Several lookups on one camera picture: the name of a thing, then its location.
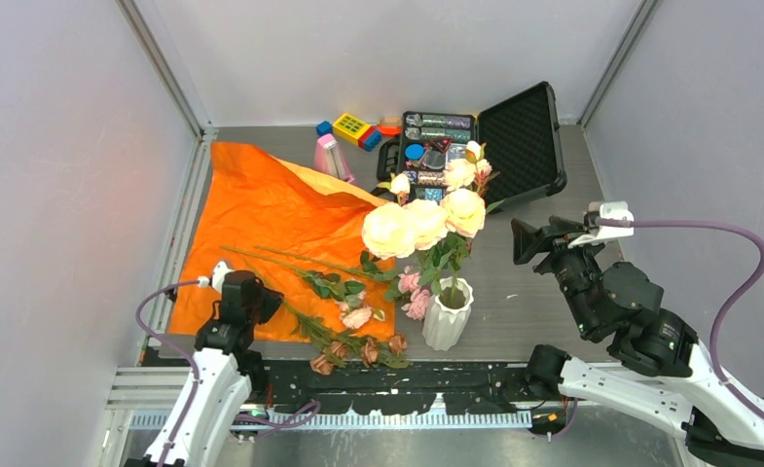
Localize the blue toy block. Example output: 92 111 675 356
315 121 333 137

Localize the black open poker case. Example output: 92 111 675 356
377 81 567 203

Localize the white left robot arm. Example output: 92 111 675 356
125 261 283 466

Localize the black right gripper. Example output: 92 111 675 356
506 213 601 334

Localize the orange toy piece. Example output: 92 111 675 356
376 116 403 138

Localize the yellow toy block house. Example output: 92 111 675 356
332 113 382 152

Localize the pink carnation flower stem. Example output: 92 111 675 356
256 245 430 321

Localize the orange yellow wrapping paper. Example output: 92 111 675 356
180 142 383 341

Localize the peach rose flower stem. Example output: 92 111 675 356
439 141 503 309

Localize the blue round poker chip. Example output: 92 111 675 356
405 144 424 161

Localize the pink metronome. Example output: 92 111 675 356
313 134 355 184

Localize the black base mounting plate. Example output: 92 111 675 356
204 358 589 417

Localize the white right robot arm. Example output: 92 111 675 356
511 213 764 466

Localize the white ribbed vase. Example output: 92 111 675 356
422 277 474 351

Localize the small pink rose stem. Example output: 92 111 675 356
221 245 386 330

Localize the brown rose flower stem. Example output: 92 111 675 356
242 261 411 377

